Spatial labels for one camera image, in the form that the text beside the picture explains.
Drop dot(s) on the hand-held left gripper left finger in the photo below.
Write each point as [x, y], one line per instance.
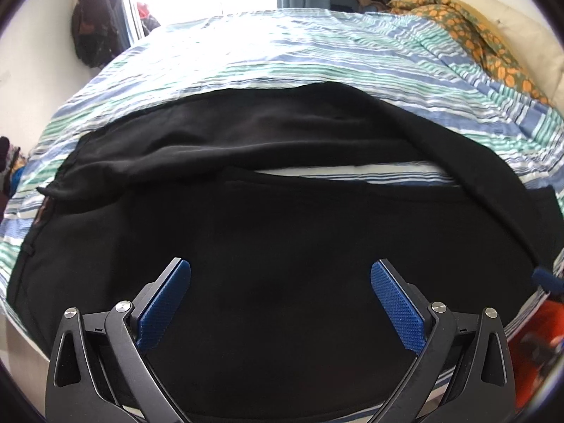
[165, 304]

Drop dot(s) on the striped bed sheet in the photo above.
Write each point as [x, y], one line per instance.
[273, 48]

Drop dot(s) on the red cloth by window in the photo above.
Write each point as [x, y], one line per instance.
[147, 17]

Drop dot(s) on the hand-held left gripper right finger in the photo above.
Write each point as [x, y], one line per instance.
[398, 304]

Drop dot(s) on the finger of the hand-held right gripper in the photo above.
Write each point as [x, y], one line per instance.
[545, 278]

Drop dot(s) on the orange fleece clothing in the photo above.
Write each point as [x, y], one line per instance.
[535, 348]

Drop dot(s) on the dark hanging clothes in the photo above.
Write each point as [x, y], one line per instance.
[94, 22]

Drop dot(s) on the black pants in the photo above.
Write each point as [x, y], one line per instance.
[282, 229]

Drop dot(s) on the orange floral blanket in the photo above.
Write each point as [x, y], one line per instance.
[476, 31]

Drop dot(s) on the cream pillow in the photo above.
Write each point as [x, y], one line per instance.
[524, 22]

